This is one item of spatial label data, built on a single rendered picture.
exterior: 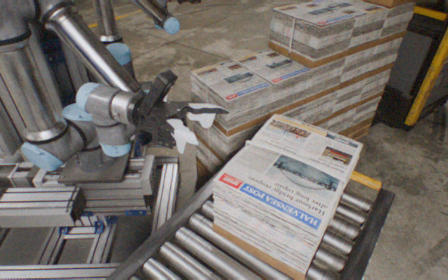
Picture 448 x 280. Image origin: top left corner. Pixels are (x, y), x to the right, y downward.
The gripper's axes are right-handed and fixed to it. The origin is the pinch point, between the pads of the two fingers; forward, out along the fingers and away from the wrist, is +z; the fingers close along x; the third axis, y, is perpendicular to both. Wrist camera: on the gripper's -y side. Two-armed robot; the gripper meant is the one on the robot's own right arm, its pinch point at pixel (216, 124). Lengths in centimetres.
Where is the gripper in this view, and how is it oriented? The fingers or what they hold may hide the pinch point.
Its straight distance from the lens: 63.8
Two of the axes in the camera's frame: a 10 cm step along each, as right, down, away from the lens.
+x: -4.1, 4.6, -7.9
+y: -0.6, 8.5, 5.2
